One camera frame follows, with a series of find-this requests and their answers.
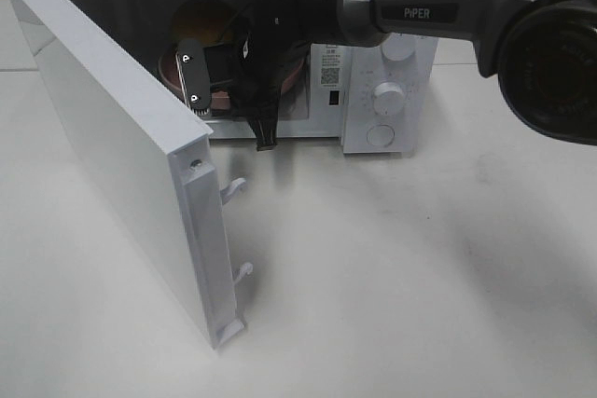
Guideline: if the pink round plate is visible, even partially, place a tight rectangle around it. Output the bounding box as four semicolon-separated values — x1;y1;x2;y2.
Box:
158;47;305;111

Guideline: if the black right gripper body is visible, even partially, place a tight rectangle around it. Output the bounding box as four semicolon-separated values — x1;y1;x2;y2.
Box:
204;20;308;123

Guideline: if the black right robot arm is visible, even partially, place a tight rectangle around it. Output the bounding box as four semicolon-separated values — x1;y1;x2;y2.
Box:
204;0;596;150

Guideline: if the white microwave oven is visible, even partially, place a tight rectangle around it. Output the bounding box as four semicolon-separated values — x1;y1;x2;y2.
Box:
61;0;437;154

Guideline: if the white microwave knob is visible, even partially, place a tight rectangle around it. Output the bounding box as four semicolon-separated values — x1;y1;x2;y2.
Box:
381;34;416;62
372;82;406;117

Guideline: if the toy burger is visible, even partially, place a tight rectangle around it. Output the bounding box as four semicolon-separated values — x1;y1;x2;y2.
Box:
170;0;236;46

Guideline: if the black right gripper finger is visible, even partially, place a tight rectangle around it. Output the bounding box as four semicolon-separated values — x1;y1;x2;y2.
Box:
249;99;279;152

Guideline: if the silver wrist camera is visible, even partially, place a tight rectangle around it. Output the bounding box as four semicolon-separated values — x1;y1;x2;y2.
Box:
176;38;212;117

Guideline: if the white microwave door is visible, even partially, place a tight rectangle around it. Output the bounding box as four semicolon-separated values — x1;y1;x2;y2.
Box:
10;0;243;348

